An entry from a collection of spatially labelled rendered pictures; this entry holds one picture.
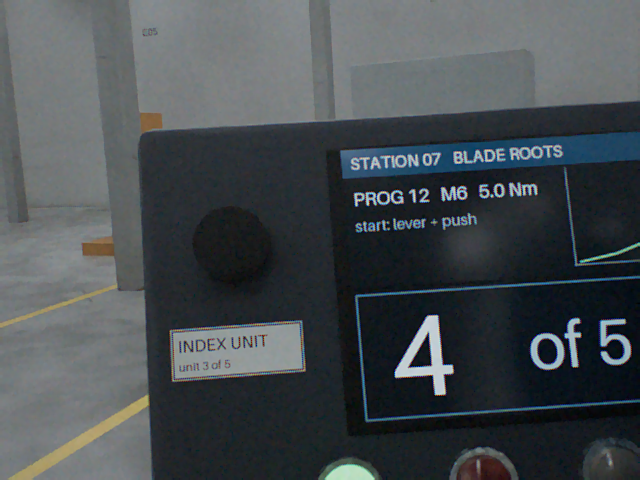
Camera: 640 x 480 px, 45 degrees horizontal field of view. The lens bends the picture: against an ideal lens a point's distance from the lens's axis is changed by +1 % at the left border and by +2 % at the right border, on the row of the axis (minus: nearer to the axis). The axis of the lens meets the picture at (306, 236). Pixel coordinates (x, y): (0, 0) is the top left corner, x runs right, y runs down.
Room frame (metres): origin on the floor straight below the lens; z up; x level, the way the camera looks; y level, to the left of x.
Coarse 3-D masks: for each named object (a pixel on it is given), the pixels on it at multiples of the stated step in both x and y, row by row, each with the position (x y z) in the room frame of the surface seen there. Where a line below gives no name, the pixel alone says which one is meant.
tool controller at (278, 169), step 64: (192, 128) 0.31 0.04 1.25; (256, 128) 0.31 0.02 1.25; (320, 128) 0.31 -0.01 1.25; (384, 128) 0.31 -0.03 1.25; (448, 128) 0.31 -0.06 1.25; (512, 128) 0.31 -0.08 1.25; (576, 128) 0.31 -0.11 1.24; (192, 192) 0.30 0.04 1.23; (256, 192) 0.30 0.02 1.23; (320, 192) 0.30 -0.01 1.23; (384, 192) 0.30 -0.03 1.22; (448, 192) 0.30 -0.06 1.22; (512, 192) 0.30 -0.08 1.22; (576, 192) 0.30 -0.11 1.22; (192, 256) 0.29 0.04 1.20; (256, 256) 0.28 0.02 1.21; (320, 256) 0.29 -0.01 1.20; (384, 256) 0.29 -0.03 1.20; (448, 256) 0.29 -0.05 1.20; (512, 256) 0.29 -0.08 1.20; (576, 256) 0.30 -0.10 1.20; (192, 320) 0.28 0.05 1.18; (256, 320) 0.29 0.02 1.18; (320, 320) 0.29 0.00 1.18; (512, 320) 0.29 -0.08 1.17; (576, 320) 0.29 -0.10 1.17; (192, 384) 0.28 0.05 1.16; (256, 384) 0.28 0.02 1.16; (320, 384) 0.28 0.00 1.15; (512, 384) 0.28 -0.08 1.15; (576, 384) 0.28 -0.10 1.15; (192, 448) 0.27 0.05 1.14; (256, 448) 0.27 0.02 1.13; (320, 448) 0.27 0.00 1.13; (384, 448) 0.27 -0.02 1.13; (448, 448) 0.28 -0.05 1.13; (512, 448) 0.28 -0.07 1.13; (576, 448) 0.28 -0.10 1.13
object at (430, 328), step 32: (416, 288) 0.29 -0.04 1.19; (448, 288) 0.29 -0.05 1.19; (480, 288) 0.29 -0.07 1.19; (384, 320) 0.29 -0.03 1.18; (416, 320) 0.29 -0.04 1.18; (448, 320) 0.29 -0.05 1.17; (480, 320) 0.29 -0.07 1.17; (384, 352) 0.28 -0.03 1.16; (416, 352) 0.28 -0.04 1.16; (448, 352) 0.28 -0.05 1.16; (480, 352) 0.28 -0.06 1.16; (384, 384) 0.28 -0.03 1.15; (416, 384) 0.28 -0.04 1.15; (448, 384) 0.28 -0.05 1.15; (480, 384) 0.28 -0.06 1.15; (384, 416) 0.28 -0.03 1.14; (416, 416) 0.28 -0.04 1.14; (448, 416) 0.28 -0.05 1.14
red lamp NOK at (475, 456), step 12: (456, 456) 0.27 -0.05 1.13; (468, 456) 0.27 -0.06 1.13; (480, 456) 0.27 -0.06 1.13; (492, 456) 0.27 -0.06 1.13; (504, 456) 0.27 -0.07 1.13; (456, 468) 0.27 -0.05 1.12; (468, 468) 0.27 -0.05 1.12; (480, 468) 0.27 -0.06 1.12; (492, 468) 0.27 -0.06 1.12; (504, 468) 0.27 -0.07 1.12
